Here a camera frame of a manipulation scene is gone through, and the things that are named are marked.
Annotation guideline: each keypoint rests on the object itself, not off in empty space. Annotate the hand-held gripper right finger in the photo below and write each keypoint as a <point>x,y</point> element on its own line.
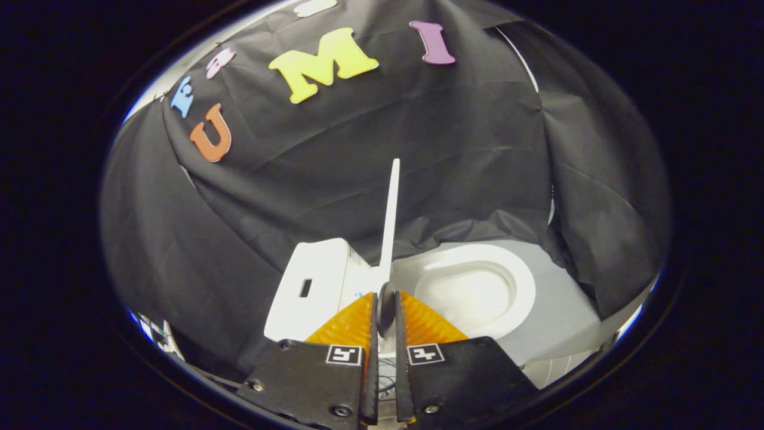
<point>403,382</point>

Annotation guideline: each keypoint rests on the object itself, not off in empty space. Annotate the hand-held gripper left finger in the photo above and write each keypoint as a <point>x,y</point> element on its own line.
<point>371,382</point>

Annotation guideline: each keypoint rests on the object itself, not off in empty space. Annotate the dark lid pull tab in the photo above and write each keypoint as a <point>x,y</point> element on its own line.
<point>386,304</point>

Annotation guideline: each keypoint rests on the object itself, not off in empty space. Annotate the white toilet bowl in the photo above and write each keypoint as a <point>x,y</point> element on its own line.
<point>465,292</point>

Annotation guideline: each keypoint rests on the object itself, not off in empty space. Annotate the white toilet tank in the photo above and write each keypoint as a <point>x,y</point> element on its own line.
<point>322,280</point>

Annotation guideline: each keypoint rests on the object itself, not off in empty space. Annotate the cluttered white equipment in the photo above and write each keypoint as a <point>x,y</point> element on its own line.
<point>156,334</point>

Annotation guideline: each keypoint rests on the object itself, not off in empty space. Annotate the black backdrop cloth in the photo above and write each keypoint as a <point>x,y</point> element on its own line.
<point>358,149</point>

